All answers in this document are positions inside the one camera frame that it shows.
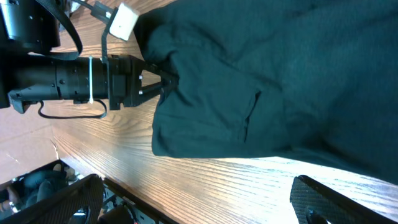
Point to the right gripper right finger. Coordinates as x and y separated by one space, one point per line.
315 203

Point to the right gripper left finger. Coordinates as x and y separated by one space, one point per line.
86 194

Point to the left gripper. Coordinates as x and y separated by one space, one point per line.
125 74

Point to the black t-shirt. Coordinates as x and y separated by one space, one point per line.
312 81

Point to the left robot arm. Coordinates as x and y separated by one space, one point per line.
41 59

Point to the seated person in background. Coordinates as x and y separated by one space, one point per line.
34 187

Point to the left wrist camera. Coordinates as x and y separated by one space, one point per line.
124 22

